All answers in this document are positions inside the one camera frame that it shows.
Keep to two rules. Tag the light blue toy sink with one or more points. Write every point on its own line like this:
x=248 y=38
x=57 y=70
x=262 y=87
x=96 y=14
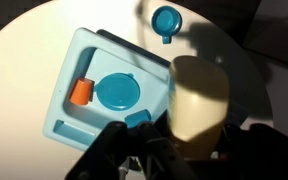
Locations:
x=80 y=50

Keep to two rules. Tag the orange plastic cup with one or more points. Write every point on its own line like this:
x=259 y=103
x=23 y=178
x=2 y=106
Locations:
x=81 y=92

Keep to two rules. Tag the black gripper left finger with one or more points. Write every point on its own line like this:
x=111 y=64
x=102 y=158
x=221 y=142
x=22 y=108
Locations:
x=127 y=153

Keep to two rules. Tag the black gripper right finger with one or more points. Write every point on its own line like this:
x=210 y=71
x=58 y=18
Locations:
x=267 y=156

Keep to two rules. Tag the small blue plastic cup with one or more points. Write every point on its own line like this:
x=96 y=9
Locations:
x=138 y=117

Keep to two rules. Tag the blue plastic plate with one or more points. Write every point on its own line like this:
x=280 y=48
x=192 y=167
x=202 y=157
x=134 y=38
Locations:
x=117 y=91

